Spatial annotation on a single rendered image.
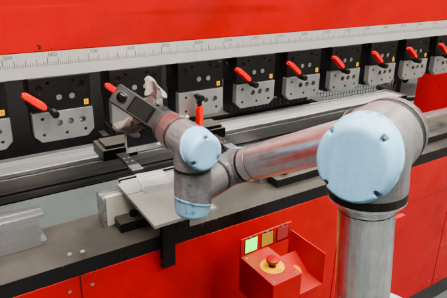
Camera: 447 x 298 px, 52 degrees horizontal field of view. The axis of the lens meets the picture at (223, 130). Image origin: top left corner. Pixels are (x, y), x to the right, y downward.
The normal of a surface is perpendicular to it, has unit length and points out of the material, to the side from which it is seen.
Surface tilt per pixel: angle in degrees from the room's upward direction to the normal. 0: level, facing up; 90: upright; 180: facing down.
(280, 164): 108
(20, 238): 90
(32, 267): 0
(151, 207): 0
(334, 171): 82
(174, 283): 90
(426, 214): 90
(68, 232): 0
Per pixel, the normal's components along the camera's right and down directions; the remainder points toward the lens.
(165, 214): 0.02, -0.94
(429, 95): -0.85, 0.17
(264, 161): -0.63, 0.19
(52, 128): 0.53, 0.30
